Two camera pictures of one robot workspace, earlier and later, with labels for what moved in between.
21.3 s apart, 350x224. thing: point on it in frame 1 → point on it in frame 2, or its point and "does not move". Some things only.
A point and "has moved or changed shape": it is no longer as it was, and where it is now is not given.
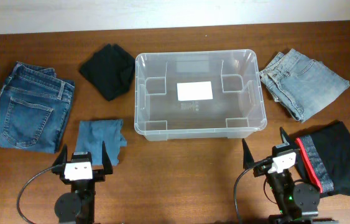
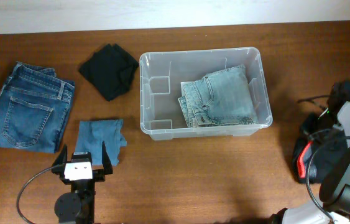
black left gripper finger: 61,160 does not move
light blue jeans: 302,84 → 222,98
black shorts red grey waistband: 330,158 has moved or changed shape
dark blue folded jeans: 31,111 does not move
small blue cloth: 92,133 does not move
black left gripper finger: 106,162 does not move
